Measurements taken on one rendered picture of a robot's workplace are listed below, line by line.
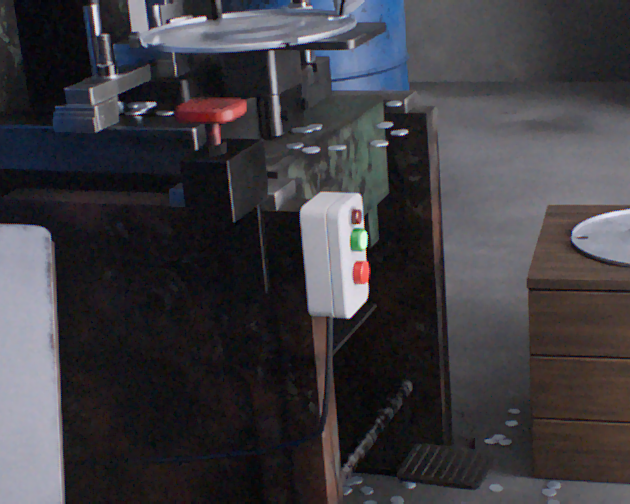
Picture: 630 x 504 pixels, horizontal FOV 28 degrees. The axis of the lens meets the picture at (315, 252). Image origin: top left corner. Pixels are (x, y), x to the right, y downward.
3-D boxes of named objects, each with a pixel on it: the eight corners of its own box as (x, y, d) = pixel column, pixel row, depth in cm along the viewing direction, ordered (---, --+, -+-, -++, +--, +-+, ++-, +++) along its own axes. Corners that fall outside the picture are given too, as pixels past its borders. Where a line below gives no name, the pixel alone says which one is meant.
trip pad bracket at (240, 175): (279, 290, 148) (263, 128, 142) (244, 321, 140) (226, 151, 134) (233, 286, 151) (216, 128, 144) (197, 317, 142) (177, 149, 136)
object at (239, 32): (116, 34, 175) (115, 28, 175) (306, 7, 185) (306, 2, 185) (176, 63, 150) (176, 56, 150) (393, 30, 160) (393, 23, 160)
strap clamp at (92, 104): (162, 101, 167) (152, 23, 163) (95, 132, 152) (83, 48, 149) (122, 101, 169) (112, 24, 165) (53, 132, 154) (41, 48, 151)
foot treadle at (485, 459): (497, 483, 182) (495, 450, 181) (479, 518, 174) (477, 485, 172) (143, 439, 205) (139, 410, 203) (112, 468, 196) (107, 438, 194)
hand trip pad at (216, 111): (257, 164, 140) (250, 96, 137) (233, 179, 134) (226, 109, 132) (201, 162, 142) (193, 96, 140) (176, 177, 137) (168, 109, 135)
